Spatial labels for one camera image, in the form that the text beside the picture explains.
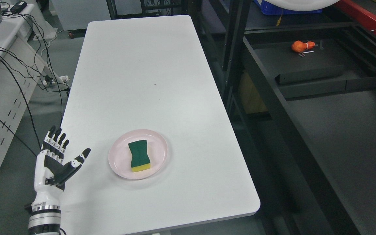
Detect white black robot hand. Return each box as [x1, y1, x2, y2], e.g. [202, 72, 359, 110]
[31, 126, 91, 212]

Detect green yellow sponge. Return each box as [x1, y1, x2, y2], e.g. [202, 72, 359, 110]
[128, 140, 151, 172]

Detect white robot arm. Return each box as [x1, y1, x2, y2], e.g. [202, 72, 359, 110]
[27, 205, 61, 235]

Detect pink plate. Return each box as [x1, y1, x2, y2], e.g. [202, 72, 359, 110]
[108, 129, 169, 180]

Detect white power strip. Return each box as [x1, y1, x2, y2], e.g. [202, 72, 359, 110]
[43, 75, 69, 87]

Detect white perforated cabinet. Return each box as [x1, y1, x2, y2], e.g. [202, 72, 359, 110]
[0, 15, 47, 167]

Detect white table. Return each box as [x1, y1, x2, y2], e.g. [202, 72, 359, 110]
[61, 15, 260, 235]

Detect black power adapter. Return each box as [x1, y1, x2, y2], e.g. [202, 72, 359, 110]
[9, 1, 27, 14]

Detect blue plastic crate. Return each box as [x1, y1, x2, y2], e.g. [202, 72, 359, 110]
[254, 0, 322, 15]

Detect black metal shelving rack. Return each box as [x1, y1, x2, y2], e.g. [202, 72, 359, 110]
[186, 0, 376, 235]

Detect orange toy gourd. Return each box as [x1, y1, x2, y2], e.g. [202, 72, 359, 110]
[291, 40, 316, 53]

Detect red metal beam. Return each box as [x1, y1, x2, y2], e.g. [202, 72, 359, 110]
[334, 0, 376, 36]

